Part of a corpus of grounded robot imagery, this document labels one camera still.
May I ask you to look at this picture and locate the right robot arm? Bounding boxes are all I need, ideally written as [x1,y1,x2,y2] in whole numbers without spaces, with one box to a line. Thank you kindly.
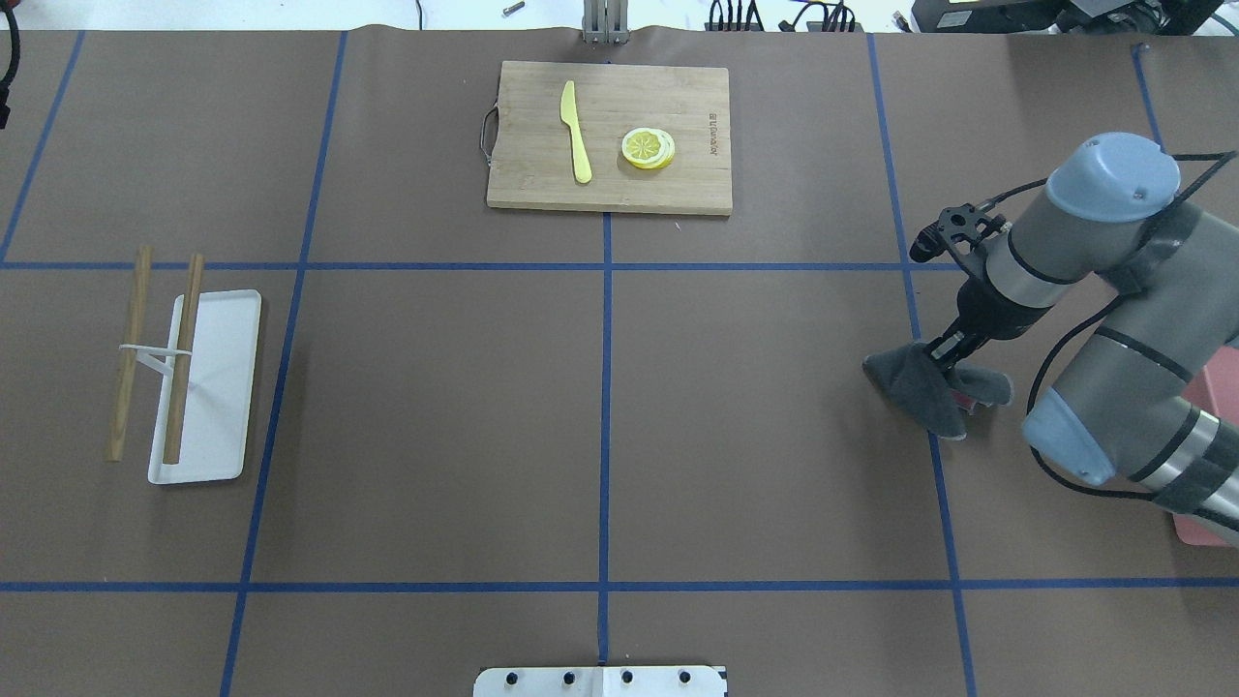
[864,132,1237,534]

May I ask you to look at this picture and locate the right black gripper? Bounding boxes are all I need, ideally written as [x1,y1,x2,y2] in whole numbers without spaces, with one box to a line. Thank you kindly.
[923,277,1027,366]

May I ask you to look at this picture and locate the yellow lemon slice toy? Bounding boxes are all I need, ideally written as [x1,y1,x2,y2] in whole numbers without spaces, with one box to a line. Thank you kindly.
[620,128,676,170]

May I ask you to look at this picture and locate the pink plastic bin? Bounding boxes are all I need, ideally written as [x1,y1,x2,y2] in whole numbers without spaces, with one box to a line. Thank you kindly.
[1171,344,1239,548]

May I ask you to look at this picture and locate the white rectangular tray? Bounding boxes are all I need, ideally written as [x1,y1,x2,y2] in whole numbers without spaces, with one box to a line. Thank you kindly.
[147,288,261,485]

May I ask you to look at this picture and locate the wooden chopstick beside tray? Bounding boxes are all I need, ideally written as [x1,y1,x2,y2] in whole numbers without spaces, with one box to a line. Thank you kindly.
[105,244,152,464]

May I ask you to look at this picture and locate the yellow plastic knife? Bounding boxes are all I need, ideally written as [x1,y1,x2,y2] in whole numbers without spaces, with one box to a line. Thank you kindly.
[559,80,593,184]

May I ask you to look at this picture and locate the aluminium frame post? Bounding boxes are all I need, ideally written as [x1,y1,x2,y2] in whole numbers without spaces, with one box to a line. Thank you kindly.
[581,0,631,45]

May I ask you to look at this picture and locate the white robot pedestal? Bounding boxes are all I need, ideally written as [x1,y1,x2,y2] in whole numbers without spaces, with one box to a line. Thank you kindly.
[472,665,730,696]

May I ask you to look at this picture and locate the wooden cutting board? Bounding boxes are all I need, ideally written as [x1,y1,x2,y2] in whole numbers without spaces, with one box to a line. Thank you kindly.
[486,59,733,217]

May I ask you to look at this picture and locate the grey cleaning cloth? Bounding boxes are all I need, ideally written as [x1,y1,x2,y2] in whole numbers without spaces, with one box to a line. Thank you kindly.
[861,343,1014,439]

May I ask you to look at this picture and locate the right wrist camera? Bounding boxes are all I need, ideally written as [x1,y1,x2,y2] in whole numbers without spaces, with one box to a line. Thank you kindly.
[908,203,1014,262]

